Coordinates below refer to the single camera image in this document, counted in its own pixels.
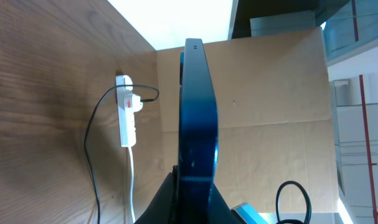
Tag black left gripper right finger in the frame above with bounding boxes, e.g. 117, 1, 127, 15
208, 184, 241, 224

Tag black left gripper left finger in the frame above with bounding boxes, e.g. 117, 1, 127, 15
135, 166, 178, 224

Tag blue smartphone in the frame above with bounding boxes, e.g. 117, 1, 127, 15
177, 39, 218, 223

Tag white power strip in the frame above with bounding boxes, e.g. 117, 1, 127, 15
115, 75, 136, 147

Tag black USB charging cable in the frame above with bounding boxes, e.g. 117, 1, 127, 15
83, 84, 160, 224

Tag white USB charger plug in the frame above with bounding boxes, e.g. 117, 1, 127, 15
131, 93, 143, 113

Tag brown cardboard panel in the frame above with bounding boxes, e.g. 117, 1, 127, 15
156, 26, 341, 215

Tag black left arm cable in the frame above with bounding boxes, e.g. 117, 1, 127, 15
275, 180, 313, 224

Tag white power strip cord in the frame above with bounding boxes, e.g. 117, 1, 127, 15
127, 146, 136, 224

